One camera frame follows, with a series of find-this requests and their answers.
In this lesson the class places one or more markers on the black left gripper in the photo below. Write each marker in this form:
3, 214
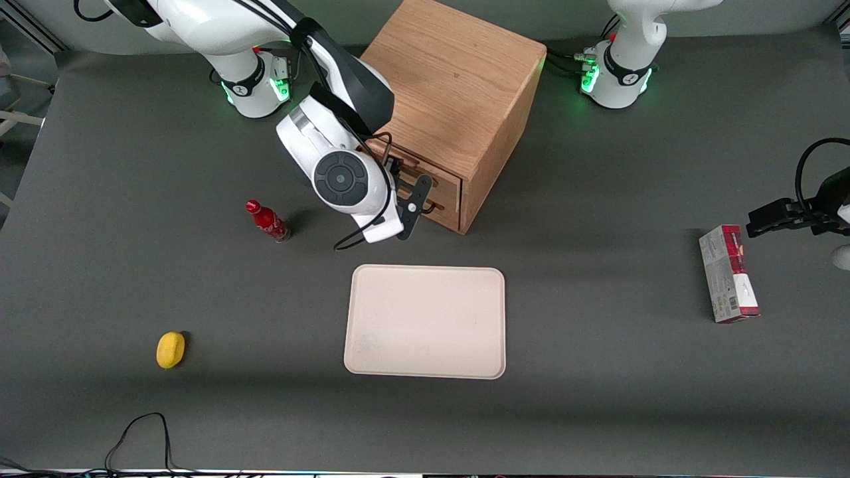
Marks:
829, 199

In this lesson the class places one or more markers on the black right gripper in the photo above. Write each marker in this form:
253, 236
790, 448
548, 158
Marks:
396, 174

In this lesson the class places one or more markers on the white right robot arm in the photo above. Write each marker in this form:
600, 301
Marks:
199, 26

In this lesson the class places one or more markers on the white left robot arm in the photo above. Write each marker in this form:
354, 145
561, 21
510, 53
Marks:
624, 66

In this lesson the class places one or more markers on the wooden drawer cabinet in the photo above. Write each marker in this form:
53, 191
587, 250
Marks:
458, 73

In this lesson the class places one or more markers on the red and grey carton box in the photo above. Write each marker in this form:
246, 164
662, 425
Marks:
727, 272

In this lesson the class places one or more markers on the red soda bottle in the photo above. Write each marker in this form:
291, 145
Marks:
268, 222

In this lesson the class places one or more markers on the beige plastic tray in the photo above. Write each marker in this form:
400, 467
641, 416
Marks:
425, 322

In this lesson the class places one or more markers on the yellow lemon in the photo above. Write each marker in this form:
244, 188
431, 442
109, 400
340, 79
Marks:
170, 350

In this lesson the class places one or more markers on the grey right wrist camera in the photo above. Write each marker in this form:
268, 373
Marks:
413, 212

